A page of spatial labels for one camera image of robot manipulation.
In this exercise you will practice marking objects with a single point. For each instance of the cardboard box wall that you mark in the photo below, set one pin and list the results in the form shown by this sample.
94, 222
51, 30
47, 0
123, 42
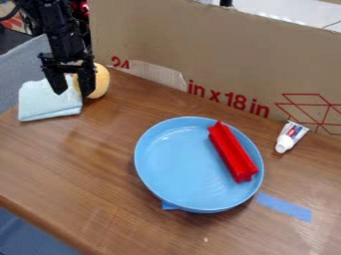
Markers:
269, 67

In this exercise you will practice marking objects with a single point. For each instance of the red plastic block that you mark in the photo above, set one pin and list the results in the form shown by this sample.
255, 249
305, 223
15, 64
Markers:
233, 154

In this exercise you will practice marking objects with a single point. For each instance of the light blue folded cloth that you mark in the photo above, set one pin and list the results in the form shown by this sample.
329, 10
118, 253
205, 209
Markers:
41, 103

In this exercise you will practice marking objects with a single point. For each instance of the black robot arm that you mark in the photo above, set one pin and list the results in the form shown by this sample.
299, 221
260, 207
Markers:
71, 53

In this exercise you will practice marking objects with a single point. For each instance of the blue plate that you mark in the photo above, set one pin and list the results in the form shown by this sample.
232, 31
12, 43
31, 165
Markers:
182, 170

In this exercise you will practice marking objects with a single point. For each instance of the small toothpaste tube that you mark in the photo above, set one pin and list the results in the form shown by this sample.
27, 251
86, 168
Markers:
291, 135

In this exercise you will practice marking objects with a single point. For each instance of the blue tape strip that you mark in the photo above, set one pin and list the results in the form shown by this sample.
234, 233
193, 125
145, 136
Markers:
285, 207

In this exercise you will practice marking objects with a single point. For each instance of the yellow ball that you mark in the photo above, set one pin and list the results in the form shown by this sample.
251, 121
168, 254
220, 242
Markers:
103, 80

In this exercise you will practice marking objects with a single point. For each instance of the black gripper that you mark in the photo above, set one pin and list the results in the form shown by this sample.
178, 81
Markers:
79, 64

